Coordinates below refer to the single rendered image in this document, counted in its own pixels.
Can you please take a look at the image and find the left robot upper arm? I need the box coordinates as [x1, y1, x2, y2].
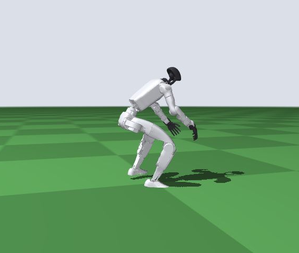
[151, 102, 161, 111]

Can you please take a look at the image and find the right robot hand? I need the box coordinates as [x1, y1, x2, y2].
[189, 124, 198, 140]

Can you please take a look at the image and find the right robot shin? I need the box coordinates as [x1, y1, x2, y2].
[152, 143, 177, 182]

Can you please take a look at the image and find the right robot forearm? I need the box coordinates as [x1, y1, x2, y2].
[175, 106, 194, 128]

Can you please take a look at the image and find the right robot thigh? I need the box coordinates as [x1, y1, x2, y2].
[125, 118, 175, 151]

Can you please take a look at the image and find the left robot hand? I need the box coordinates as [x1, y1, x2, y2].
[163, 118, 180, 136]

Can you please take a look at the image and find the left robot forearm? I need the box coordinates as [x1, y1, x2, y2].
[154, 108, 170, 124]

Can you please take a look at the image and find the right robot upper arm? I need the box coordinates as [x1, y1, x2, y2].
[159, 83, 178, 116]

